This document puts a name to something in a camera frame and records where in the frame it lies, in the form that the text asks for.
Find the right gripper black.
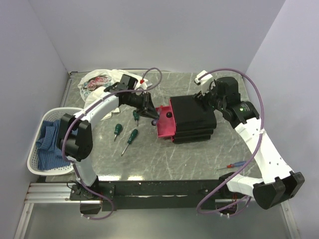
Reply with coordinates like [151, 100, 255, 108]
[192, 80, 226, 116]

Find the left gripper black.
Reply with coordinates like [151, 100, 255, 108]
[126, 92, 160, 120]

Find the blue red screwdriver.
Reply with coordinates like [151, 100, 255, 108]
[151, 105, 163, 126]

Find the black drawer cabinet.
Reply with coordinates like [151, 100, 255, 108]
[170, 95, 217, 144]

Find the small red screwdriver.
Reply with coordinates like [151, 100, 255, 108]
[217, 161, 246, 170]

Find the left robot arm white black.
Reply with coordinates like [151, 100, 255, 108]
[56, 74, 159, 200]

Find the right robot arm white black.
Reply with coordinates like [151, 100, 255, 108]
[195, 77, 305, 214]

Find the green screwdriver upper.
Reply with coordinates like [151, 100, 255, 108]
[133, 110, 140, 126]

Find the green long screwdriver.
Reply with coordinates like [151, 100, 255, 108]
[121, 129, 139, 156]

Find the green stubby screwdriver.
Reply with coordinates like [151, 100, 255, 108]
[114, 123, 123, 141]

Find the white floral t-shirt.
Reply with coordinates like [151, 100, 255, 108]
[78, 69, 142, 108]

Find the white laundry basket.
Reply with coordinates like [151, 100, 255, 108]
[27, 107, 82, 176]

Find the blue checked shirt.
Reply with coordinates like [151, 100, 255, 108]
[35, 120, 70, 171]

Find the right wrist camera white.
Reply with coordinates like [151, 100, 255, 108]
[194, 70, 214, 96]

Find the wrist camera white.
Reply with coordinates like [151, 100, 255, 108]
[194, 70, 214, 96]
[140, 79, 153, 90]

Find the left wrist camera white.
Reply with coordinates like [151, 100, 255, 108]
[140, 79, 153, 90]

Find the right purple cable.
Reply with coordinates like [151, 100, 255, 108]
[196, 67, 264, 217]

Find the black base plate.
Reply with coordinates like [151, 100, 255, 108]
[70, 179, 244, 211]

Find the aluminium rail frame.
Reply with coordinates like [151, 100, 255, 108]
[24, 181, 290, 204]

